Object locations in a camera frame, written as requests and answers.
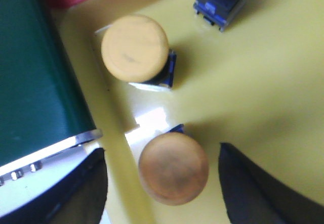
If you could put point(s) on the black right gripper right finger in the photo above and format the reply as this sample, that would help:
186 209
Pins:
251 195

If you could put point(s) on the green conveyor belt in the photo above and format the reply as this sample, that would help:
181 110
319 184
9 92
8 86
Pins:
41 101

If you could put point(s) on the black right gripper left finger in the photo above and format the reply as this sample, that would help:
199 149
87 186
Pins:
70 188

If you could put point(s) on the aluminium conveyor frame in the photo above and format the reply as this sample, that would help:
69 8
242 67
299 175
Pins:
45 158

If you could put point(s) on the yellow plastic tray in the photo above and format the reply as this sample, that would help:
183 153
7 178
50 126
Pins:
257 85

